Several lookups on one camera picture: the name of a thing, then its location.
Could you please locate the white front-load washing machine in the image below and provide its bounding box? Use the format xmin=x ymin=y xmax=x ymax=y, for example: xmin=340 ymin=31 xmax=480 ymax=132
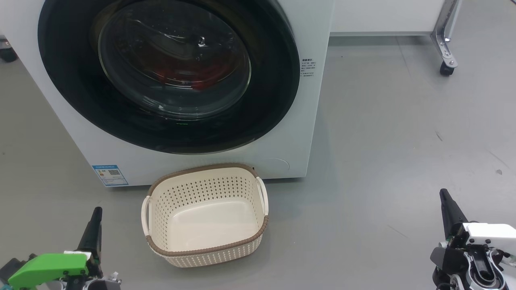
xmin=0 ymin=0 xmax=335 ymax=188

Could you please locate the white partition panel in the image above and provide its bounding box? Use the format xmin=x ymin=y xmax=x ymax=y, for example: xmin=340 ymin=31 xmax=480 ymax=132
xmin=330 ymin=0 xmax=448 ymax=37

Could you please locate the red jersey with white trim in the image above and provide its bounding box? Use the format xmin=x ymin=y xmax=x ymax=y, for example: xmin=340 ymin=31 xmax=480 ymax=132
xmin=151 ymin=50 xmax=228 ymax=92

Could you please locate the cream perforated laundry basket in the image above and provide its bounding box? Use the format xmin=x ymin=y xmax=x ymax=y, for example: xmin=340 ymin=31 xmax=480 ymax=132
xmin=141 ymin=163 xmax=269 ymax=268

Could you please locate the blue energy label sticker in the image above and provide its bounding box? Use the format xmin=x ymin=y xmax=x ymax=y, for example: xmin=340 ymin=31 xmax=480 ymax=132
xmin=92 ymin=164 xmax=129 ymax=187

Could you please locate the silver metal partition leg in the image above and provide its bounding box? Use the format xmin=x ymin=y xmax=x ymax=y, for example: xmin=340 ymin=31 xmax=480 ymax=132
xmin=430 ymin=0 xmax=462 ymax=67

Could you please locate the black round glass washer door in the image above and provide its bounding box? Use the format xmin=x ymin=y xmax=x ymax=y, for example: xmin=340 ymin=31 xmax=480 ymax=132
xmin=37 ymin=0 xmax=301 ymax=155

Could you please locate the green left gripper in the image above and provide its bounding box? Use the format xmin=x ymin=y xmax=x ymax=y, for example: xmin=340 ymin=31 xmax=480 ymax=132
xmin=7 ymin=207 xmax=103 ymax=290

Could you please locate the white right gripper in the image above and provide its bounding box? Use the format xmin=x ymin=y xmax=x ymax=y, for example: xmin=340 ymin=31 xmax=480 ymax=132
xmin=431 ymin=188 xmax=516 ymax=269

